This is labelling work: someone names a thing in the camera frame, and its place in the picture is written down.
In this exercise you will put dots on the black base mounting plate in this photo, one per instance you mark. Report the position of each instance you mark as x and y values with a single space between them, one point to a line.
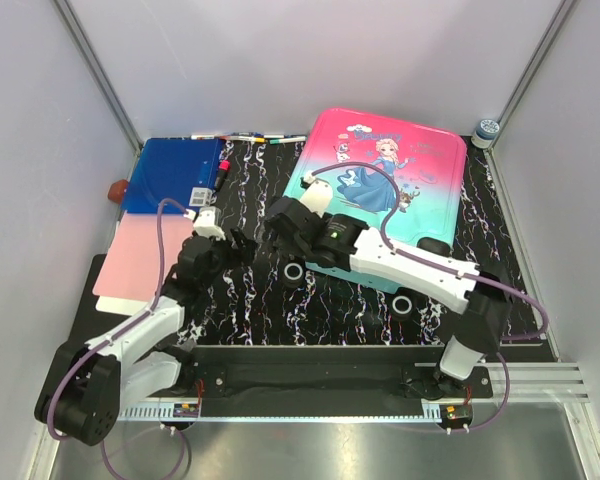
430 372

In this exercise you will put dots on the red capped black marker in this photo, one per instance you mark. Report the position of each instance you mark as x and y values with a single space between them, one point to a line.
222 173

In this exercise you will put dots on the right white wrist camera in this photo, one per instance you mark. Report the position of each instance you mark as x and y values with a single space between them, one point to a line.
317 195

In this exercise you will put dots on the aluminium rail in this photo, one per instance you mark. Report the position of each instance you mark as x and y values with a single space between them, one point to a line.
494 385

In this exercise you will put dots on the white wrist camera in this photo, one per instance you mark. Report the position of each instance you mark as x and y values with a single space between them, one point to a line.
317 195
206 222

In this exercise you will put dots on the blue folder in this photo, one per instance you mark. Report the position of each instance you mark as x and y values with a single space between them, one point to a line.
181 169

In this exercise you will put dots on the teal capped marker pen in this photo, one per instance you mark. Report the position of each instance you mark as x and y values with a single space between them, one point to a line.
284 139

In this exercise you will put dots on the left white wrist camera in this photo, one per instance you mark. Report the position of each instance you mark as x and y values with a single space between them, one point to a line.
206 222

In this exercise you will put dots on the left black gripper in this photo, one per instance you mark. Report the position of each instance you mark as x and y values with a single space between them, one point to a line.
244 252

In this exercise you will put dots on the colourful marker pen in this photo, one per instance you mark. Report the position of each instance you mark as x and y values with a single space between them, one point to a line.
246 137

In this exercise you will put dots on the brown red round object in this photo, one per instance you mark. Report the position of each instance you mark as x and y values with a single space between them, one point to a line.
117 191

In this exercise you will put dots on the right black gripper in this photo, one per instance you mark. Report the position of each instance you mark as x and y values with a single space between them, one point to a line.
278 241

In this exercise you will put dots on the pink teal hardshell suitcase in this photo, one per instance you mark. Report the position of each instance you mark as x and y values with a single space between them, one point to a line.
401 178

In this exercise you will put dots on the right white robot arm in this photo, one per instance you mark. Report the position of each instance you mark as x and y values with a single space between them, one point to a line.
341 243

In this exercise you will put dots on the blue lidded small jar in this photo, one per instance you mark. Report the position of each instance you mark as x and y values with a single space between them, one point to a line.
485 133

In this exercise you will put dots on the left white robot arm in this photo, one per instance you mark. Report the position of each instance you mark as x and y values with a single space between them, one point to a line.
89 383

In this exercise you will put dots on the pink white board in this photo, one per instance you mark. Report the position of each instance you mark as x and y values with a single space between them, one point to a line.
128 278

